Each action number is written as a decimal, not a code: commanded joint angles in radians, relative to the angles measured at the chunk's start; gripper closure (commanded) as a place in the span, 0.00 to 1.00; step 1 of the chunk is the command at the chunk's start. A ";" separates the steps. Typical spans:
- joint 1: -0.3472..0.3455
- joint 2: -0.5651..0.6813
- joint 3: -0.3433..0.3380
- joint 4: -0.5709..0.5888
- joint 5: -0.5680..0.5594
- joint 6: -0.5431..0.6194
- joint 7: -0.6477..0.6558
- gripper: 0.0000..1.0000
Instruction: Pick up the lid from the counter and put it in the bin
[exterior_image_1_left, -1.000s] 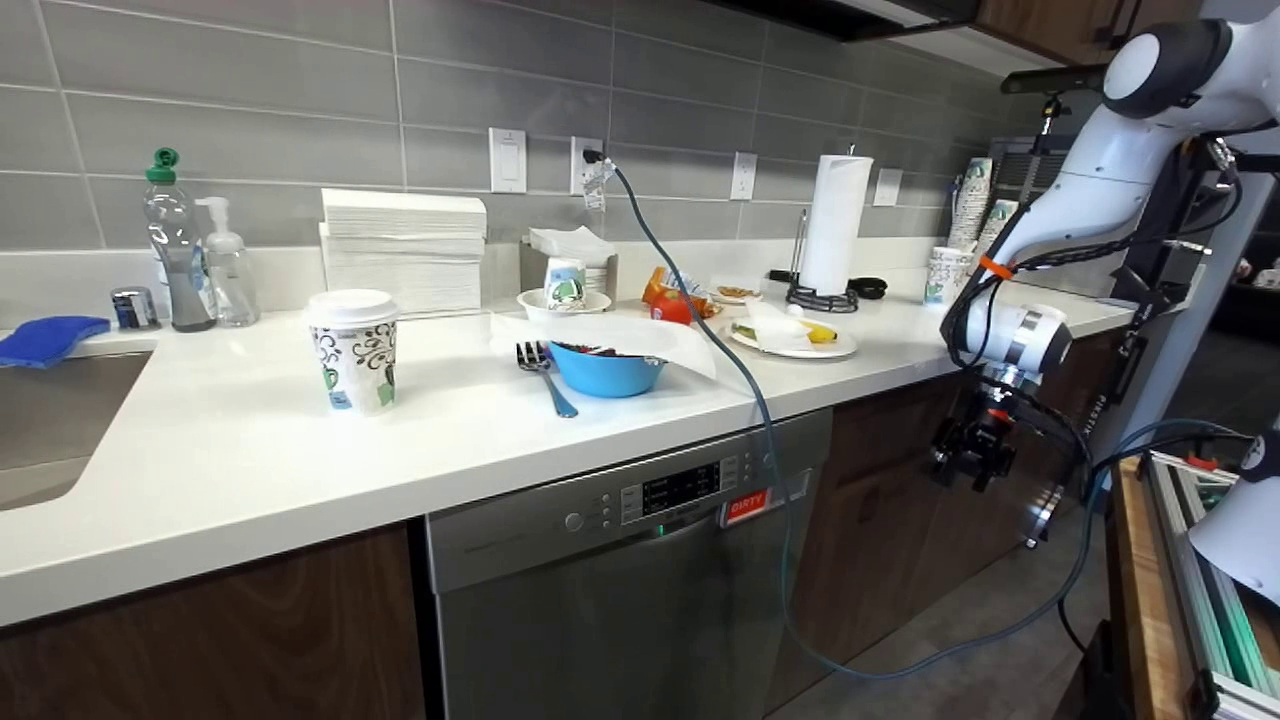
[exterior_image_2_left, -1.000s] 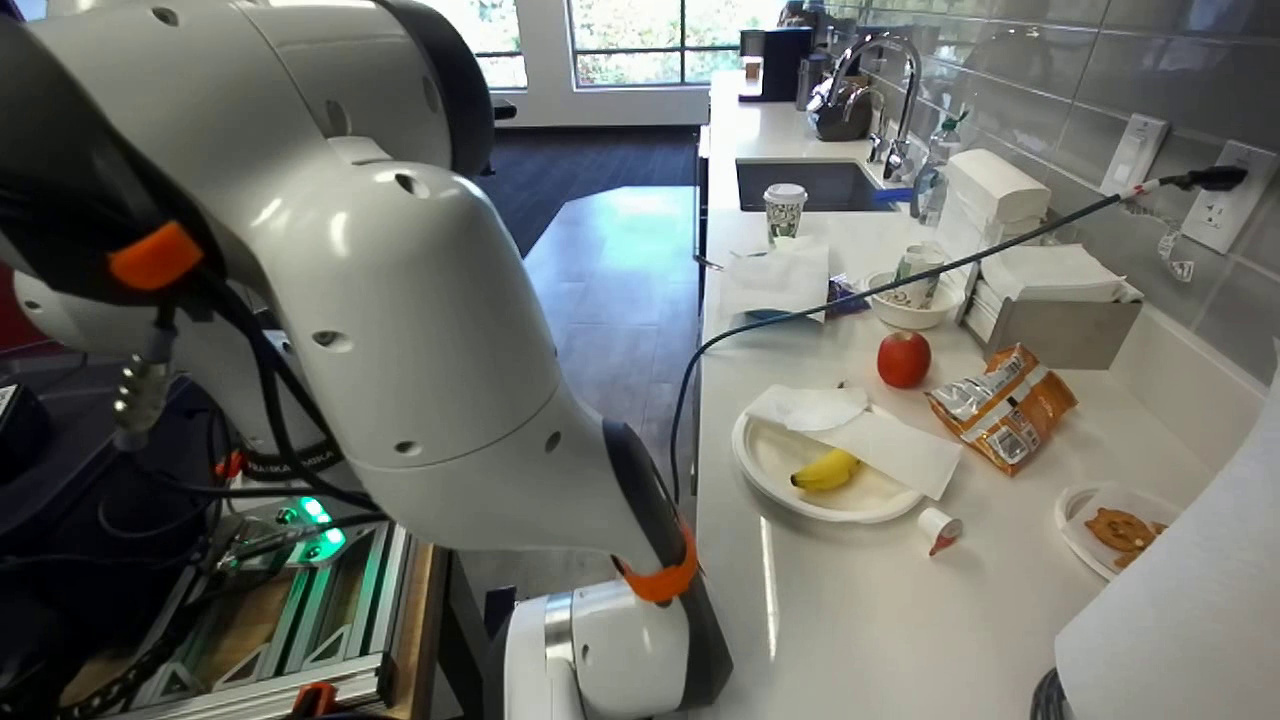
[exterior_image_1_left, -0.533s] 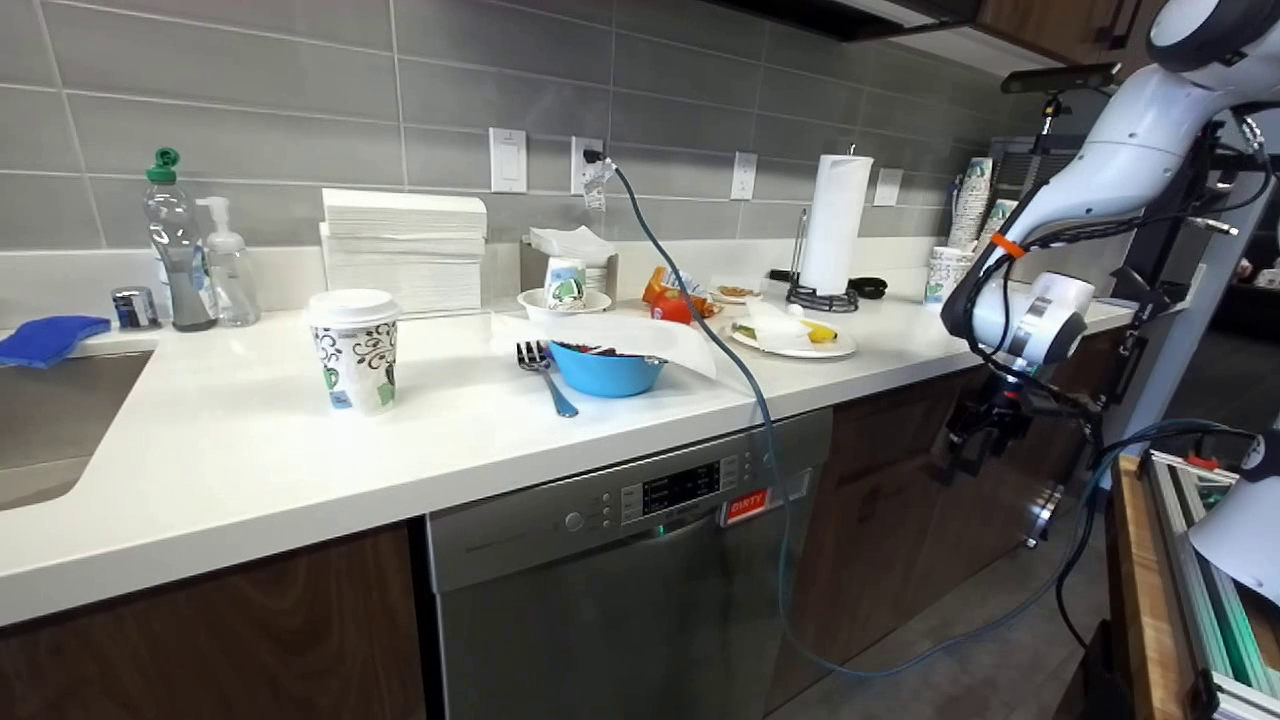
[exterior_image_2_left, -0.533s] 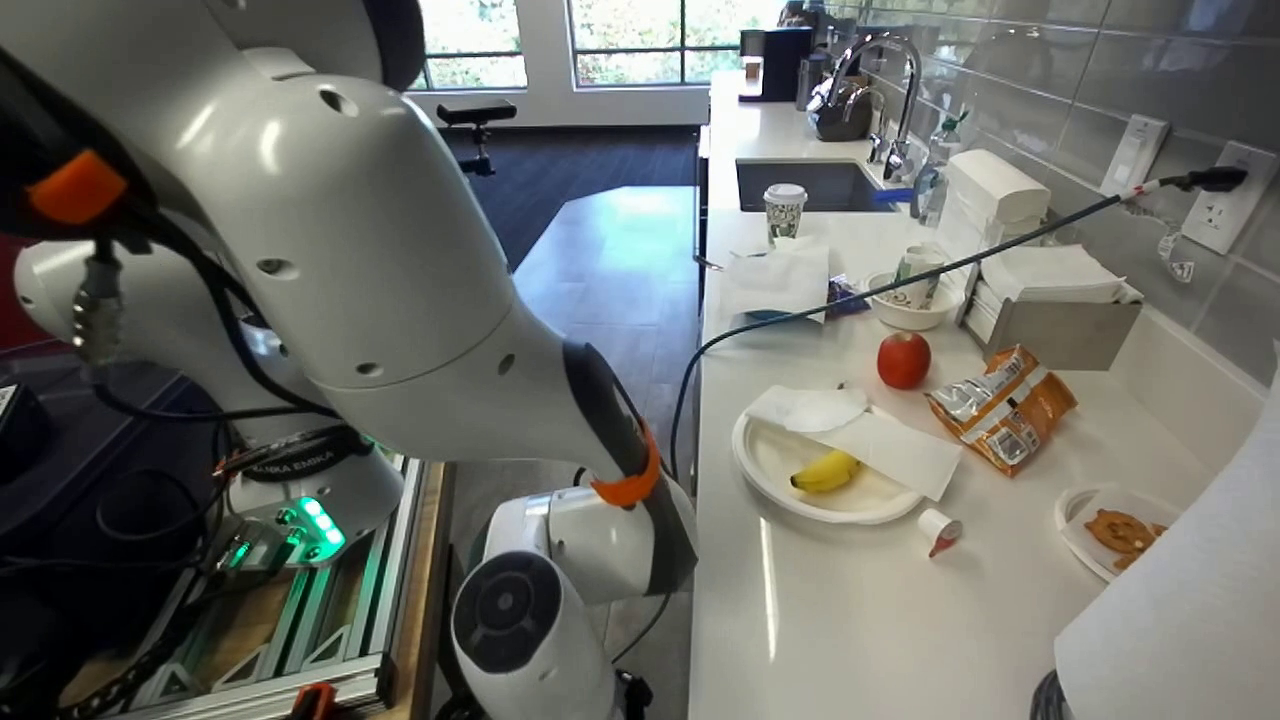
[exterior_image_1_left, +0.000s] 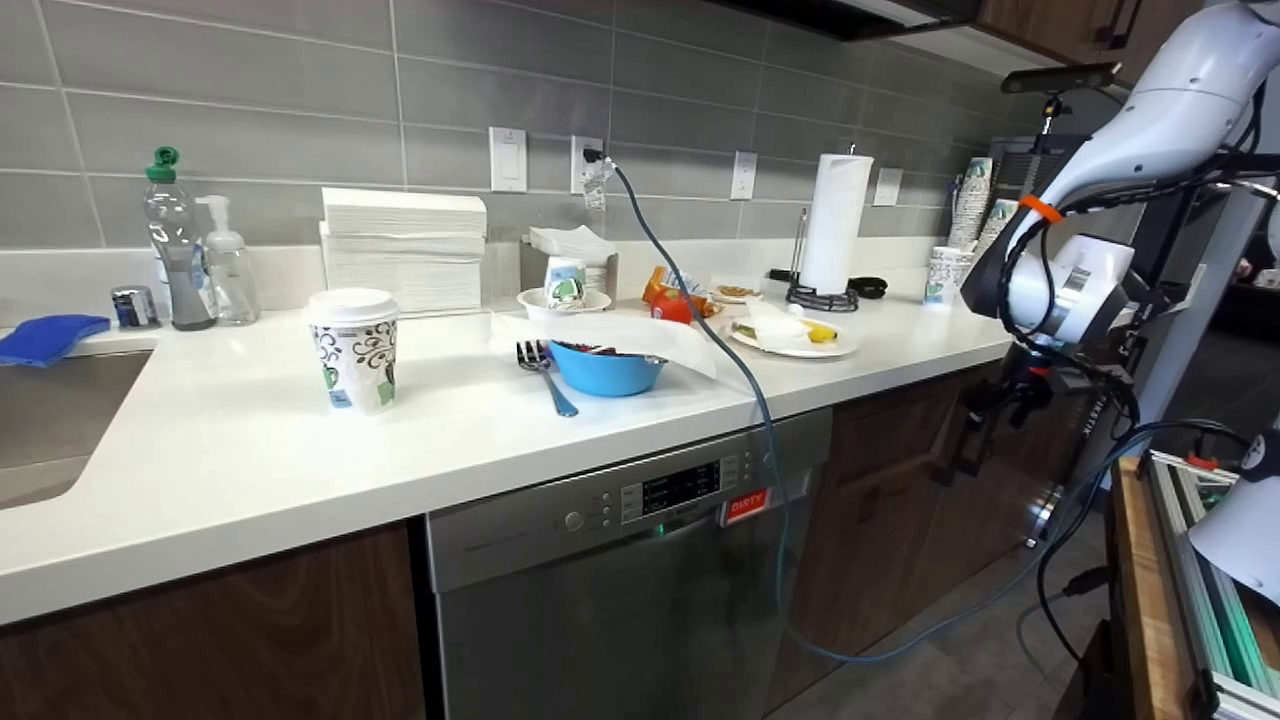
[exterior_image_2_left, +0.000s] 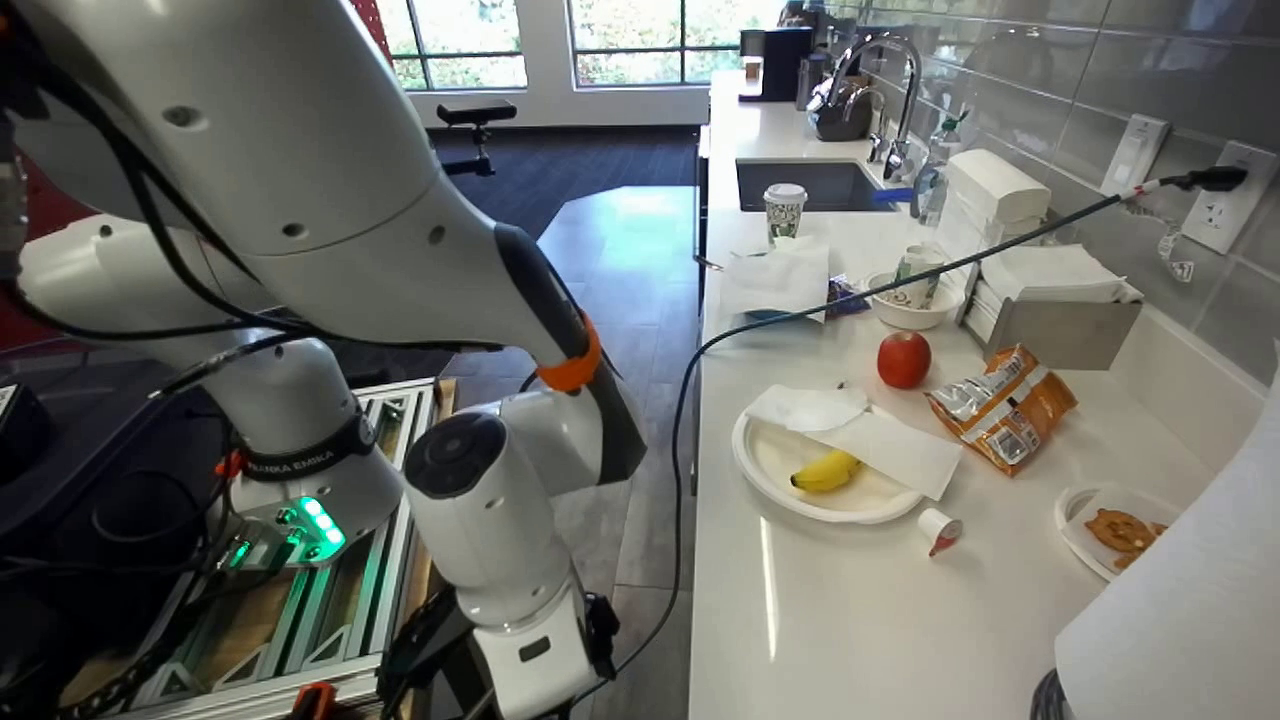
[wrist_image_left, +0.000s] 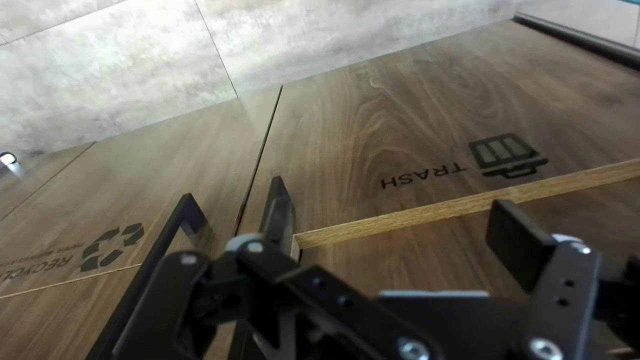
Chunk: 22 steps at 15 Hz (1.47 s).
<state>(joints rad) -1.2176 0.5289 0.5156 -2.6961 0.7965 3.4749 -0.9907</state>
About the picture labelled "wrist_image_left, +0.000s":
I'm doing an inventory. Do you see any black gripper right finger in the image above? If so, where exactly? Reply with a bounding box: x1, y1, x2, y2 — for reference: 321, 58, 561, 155
487, 198, 640, 360

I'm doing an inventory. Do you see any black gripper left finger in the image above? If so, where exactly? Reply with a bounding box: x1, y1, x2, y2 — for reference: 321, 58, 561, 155
112, 177, 443, 360

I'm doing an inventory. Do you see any wooden trash bin cabinet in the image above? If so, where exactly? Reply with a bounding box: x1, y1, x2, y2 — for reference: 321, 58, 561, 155
236, 19, 640, 360

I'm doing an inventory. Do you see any shiny metal knob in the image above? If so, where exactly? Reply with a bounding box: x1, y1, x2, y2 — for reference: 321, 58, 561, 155
0, 151, 24, 180

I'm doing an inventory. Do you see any stainless steel dishwasher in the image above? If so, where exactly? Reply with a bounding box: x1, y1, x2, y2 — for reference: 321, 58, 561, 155
516, 0, 640, 69

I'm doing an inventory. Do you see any wooden recycle drawer front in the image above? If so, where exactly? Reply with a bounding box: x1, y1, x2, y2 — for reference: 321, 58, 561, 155
0, 87, 287, 360

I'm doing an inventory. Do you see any black drawer handle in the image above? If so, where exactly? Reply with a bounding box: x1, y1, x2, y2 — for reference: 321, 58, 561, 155
87, 193, 211, 360

